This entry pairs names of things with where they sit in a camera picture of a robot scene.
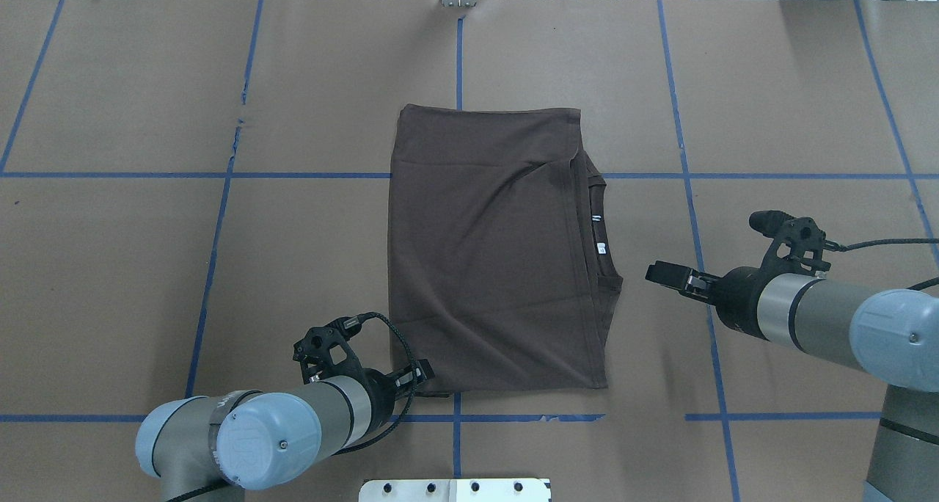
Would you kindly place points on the dark brown t-shirt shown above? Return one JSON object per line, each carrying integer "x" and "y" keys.
{"x": 499, "y": 269}

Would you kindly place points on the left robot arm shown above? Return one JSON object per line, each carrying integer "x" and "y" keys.
{"x": 219, "y": 448}

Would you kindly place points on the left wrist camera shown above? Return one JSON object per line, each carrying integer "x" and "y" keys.
{"x": 324, "y": 351}

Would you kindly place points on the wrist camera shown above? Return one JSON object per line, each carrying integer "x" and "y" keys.
{"x": 324, "y": 351}
{"x": 797, "y": 245}

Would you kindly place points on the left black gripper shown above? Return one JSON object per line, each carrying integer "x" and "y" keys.
{"x": 379, "y": 390}

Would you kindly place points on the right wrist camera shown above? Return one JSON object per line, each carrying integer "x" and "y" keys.
{"x": 797, "y": 245}

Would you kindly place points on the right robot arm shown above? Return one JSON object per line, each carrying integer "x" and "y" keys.
{"x": 890, "y": 334}

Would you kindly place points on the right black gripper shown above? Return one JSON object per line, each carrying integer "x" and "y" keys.
{"x": 736, "y": 295}

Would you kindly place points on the white pedestal base plate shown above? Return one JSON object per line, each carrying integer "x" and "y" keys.
{"x": 498, "y": 489}

